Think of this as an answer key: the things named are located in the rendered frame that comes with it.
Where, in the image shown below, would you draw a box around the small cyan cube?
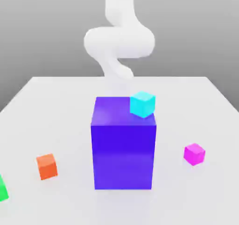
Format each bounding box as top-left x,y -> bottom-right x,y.
129,91 -> 156,119

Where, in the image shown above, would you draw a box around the small magenta cube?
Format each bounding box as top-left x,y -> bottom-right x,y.
183,142 -> 206,167

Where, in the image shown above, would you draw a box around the small orange cube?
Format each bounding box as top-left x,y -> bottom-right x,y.
35,153 -> 58,181

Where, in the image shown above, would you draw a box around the small green cube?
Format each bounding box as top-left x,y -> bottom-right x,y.
0,174 -> 9,203

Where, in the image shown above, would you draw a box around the large purple box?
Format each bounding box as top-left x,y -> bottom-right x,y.
91,96 -> 157,190

